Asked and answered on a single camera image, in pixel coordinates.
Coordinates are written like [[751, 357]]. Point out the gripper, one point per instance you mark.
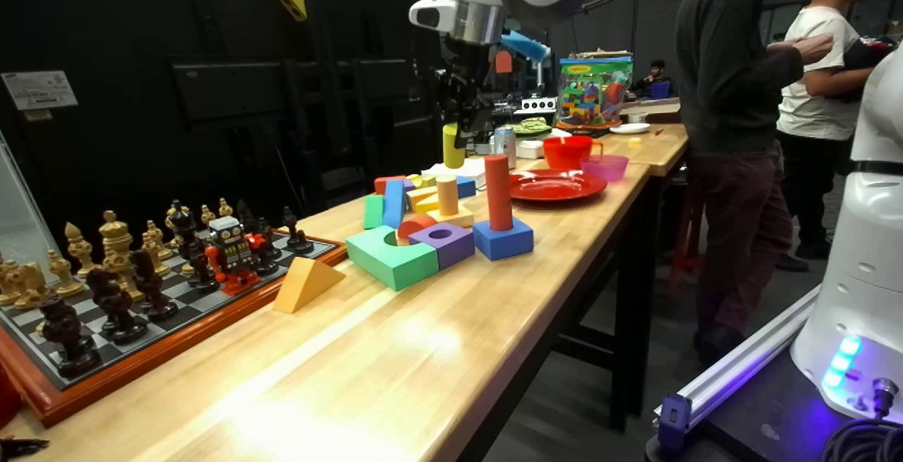
[[467, 70]]

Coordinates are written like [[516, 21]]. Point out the yellow-green foam cylinder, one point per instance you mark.
[[451, 153]]

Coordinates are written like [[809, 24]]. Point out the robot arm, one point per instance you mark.
[[864, 236]]

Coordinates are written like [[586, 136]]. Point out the white flat box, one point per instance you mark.
[[471, 169]]

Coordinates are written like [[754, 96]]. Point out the silver drink can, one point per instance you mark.
[[504, 148]]

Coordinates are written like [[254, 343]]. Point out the small blue foam block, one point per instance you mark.
[[465, 187]]

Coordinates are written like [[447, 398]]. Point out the green plate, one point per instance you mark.
[[530, 126]]

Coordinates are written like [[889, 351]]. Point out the small yellow-green foam block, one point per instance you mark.
[[423, 180]]

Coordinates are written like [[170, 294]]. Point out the small white box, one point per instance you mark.
[[529, 149]]

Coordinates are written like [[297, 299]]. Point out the tan foam cylinder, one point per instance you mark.
[[447, 195]]

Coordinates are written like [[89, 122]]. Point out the white power strip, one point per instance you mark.
[[538, 104]]

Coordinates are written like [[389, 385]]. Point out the red foam cylinder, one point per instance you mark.
[[498, 190]]

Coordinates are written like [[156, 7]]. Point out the red foam block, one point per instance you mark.
[[386, 183]]

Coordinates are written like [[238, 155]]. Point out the yellow flat foam block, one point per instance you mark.
[[458, 218]]

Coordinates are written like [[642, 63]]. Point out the blue upright foam block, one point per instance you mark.
[[394, 202]]

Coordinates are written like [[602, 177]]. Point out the orange half-round foam block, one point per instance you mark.
[[416, 224]]

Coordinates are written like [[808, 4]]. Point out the red plate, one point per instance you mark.
[[557, 185]]

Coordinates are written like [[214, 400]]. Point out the purple foam block with hole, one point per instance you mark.
[[448, 243]]

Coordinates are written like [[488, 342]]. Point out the small green foam block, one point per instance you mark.
[[373, 211]]

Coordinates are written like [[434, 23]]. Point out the blue square foam block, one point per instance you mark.
[[502, 240]]

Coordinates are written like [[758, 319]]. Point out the clear bag of toy blocks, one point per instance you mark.
[[592, 95]]

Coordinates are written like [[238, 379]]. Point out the pink plastic bowl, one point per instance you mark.
[[604, 167]]

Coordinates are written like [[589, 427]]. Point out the green notched foam block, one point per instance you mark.
[[388, 261]]

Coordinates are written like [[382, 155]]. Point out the white plate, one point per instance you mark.
[[630, 128]]

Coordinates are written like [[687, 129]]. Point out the small yellow object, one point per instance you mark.
[[635, 142]]

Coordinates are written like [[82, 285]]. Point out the person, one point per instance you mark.
[[734, 95], [811, 95], [652, 77]]

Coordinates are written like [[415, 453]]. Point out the dark brown chess piece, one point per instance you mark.
[[67, 335], [268, 243], [149, 286], [113, 303], [183, 226], [296, 233], [245, 215], [201, 268]]

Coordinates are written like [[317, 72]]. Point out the yellow foam wedge block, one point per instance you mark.
[[305, 284]]

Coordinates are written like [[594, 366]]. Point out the small tan chess piece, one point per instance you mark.
[[207, 215], [225, 207]]

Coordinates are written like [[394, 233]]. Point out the toy robot figure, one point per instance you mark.
[[231, 254]]

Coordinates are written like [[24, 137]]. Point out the tall tan chess piece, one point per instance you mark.
[[116, 247]]

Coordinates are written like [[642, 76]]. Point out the tan chess bishop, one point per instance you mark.
[[79, 250]]

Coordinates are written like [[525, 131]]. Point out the white label sign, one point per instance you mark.
[[39, 89]]

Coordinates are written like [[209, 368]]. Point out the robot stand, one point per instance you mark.
[[762, 412]]

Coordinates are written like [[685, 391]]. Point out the tan chess pawn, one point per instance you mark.
[[63, 275]]

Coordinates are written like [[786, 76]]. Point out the clear plastic sheet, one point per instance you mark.
[[17, 215]]

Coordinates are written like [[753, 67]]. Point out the chessboard with wooden frame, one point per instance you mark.
[[176, 321]]

